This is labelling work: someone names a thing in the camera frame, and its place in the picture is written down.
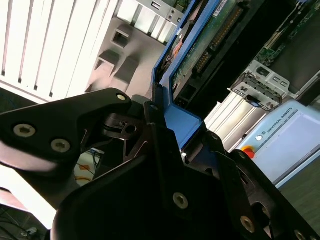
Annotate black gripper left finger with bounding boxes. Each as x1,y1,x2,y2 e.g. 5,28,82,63
0,83,193,222

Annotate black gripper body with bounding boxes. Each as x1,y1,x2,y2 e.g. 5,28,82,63
49,149,242,240

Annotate hard disk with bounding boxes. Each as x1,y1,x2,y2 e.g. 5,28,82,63
151,0,252,173

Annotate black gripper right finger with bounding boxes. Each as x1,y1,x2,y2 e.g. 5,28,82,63
199,131,320,240

